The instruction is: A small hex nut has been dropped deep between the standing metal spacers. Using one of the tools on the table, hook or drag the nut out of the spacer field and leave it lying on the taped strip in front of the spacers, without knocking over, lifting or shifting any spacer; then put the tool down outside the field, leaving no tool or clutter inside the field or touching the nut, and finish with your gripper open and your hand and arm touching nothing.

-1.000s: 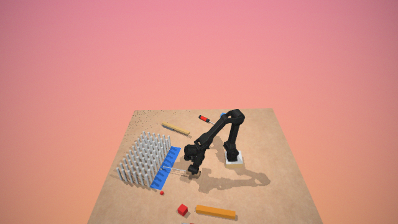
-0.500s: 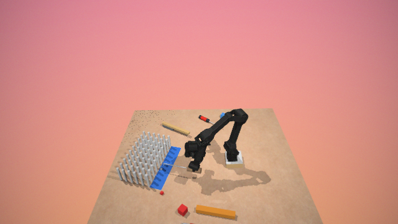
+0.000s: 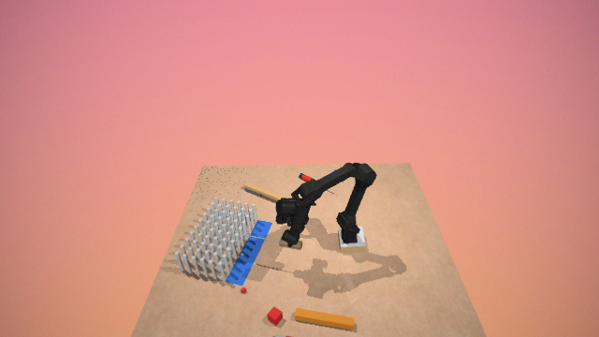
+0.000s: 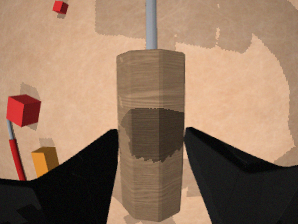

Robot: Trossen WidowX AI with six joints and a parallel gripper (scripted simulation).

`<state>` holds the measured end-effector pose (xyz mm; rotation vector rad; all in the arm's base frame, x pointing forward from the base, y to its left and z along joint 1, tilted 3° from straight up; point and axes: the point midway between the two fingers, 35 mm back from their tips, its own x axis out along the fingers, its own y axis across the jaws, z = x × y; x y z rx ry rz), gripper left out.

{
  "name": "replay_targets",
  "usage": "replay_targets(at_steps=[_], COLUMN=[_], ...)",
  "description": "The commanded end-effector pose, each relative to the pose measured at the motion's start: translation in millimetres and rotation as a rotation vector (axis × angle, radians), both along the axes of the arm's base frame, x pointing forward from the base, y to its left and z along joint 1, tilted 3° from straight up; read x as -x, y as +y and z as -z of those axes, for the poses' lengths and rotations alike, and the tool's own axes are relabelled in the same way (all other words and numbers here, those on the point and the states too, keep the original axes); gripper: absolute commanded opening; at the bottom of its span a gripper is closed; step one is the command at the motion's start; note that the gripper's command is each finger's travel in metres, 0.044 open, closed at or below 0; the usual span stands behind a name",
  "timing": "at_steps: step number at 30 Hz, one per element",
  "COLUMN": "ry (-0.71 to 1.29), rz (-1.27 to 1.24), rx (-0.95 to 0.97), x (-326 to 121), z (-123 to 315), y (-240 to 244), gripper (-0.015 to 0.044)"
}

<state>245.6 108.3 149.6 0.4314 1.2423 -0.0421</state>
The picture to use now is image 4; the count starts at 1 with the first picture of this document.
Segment orange-brown rectangular block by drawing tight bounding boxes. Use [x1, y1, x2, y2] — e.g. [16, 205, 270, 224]
[31, 147, 59, 177]

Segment red rectangular block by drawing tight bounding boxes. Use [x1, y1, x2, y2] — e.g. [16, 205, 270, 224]
[52, 0, 69, 15]

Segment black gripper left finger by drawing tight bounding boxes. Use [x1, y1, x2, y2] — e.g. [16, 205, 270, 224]
[0, 129, 120, 224]

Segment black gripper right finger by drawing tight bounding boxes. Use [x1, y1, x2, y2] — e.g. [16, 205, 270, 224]
[184, 127, 298, 224]

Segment red cube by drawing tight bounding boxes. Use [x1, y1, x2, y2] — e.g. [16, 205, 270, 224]
[7, 95, 41, 127]

